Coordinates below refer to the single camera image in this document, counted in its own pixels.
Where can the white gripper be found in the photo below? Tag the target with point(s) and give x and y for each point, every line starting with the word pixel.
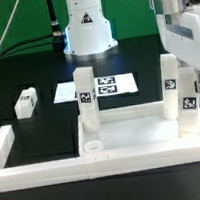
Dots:
pixel 183 40

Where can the white desk top panel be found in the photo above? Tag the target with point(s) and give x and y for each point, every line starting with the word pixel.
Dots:
pixel 135 127

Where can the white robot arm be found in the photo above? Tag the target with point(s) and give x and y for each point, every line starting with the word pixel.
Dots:
pixel 89 32

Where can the fiducial marker sheet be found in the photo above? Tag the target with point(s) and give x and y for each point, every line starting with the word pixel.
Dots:
pixel 105 86

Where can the white L-shaped fence frame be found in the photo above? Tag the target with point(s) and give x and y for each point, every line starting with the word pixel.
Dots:
pixel 88 166

